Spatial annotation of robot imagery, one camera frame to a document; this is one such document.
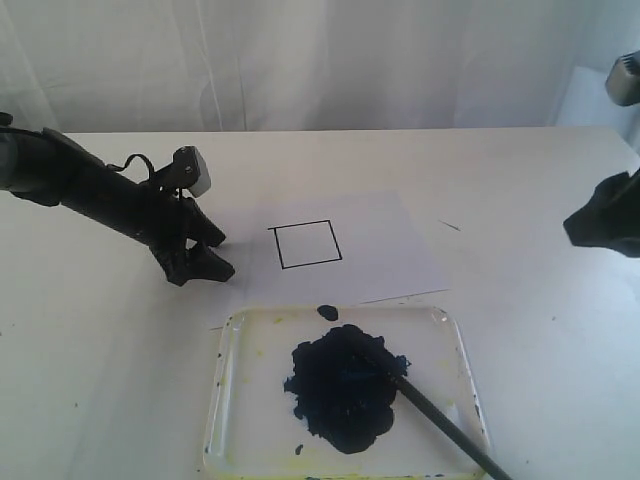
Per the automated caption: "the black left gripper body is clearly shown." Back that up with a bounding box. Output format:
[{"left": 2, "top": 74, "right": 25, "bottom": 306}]
[{"left": 135, "top": 182, "right": 193, "bottom": 285}]

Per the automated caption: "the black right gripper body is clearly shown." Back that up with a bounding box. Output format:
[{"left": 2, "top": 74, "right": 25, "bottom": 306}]
[{"left": 563, "top": 171, "right": 639, "bottom": 258}]

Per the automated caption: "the black paint brush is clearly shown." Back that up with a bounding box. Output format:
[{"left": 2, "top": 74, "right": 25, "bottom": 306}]
[{"left": 349, "top": 339, "right": 514, "bottom": 480}]

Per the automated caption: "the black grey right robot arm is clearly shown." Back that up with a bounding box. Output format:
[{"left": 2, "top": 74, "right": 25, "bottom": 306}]
[{"left": 563, "top": 51, "right": 639, "bottom": 258}]

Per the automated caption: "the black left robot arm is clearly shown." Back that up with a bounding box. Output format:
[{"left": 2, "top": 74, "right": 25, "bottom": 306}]
[{"left": 1, "top": 113, "right": 235, "bottom": 286}]

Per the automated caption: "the clear plastic tray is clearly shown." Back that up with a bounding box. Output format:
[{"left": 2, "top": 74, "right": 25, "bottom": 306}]
[{"left": 203, "top": 306, "right": 489, "bottom": 479}]

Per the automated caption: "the dark blue paint blob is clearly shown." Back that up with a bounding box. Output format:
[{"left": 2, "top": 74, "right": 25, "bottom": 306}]
[{"left": 283, "top": 324, "right": 411, "bottom": 454}]

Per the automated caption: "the white paper with black square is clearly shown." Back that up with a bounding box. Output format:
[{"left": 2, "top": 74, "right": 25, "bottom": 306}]
[{"left": 239, "top": 192, "right": 449, "bottom": 306}]

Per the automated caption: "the white backdrop curtain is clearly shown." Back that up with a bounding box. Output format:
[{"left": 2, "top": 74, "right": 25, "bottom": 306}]
[{"left": 1, "top": 1, "right": 639, "bottom": 133}]

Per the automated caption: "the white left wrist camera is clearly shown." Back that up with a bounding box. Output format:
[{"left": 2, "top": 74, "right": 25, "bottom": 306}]
[{"left": 172, "top": 146, "right": 212, "bottom": 198}]

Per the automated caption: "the left camera cable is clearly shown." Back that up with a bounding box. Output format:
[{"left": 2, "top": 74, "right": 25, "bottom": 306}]
[{"left": 105, "top": 153, "right": 161, "bottom": 184}]

